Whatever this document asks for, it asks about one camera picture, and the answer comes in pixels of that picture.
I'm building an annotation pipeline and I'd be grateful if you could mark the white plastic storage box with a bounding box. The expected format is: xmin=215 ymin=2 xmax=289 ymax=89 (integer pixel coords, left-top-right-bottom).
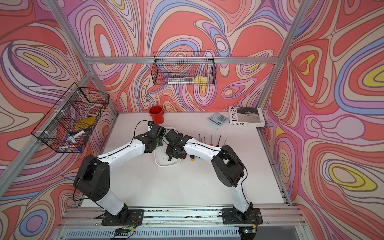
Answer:
xmin=154 ymin=137 xmax=182 ymax=168

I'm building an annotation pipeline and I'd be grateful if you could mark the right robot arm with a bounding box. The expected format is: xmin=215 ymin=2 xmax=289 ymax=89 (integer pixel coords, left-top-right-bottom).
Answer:
xmin=165 ymin=130 xmax=251 ymax=214

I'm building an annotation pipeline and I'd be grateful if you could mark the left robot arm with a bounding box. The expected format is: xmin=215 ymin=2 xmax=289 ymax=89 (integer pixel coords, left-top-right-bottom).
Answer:
xmin=74 ymin=121 xmax=166 ymax=216

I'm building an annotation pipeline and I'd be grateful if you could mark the red metal cup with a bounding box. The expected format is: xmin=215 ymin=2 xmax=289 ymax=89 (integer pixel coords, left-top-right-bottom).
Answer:
xmin=149 ymin=106 xmax=165 ymax=125

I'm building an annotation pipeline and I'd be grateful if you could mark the grey calculator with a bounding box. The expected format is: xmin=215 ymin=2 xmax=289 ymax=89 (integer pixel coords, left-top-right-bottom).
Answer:
xmin=209 ymin=113 xmax=229 ymax=127

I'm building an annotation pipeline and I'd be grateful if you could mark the yellow sponge in basket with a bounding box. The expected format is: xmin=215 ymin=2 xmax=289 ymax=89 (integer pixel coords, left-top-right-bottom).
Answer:
xmin=194 ymin=75 xmax=209 ymax=86

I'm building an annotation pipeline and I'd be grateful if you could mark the white Lover book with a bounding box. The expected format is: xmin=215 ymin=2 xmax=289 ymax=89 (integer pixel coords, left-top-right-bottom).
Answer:
xmin=228 ymin=107 xmax=266 ymax=128

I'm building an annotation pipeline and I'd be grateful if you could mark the yellow item left basket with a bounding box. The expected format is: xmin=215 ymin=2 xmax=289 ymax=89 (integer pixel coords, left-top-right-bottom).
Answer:
xmin=74 ymin=116 xmax=96 ymax=131

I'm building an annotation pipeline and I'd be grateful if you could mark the white marker left basket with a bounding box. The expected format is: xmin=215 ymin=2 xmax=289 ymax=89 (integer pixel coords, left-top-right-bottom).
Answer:
xmin=67 ymin=127 xmax=91 ymax=144

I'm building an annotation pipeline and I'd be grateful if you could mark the black wire basket back wall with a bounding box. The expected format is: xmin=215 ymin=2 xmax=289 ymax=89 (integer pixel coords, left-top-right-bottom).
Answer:
xmin=151 ymin=51 xmax=217 ymax=86

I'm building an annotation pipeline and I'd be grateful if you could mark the black wire basket wall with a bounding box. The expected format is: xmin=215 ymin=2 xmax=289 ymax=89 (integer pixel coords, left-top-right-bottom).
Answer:
xmin=151 ymin=51 xmax=217 ymax=86
xmin=32 ymin=84 xmax=110 ymax=154

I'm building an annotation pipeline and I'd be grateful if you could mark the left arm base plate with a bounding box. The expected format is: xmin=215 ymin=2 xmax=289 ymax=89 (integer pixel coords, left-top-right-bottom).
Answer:
xmin=102 ymin=209 xmax=145 ymax=227

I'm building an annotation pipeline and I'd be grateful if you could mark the black wire basket left wall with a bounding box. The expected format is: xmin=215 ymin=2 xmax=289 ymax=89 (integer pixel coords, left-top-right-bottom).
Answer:
xmin=32 ymin=84 xmax=110 ymax=154

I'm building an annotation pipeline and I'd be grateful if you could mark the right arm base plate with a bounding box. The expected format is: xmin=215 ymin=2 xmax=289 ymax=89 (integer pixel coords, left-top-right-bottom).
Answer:
xmin=219 ymin=208 xmax=263 ymax=226

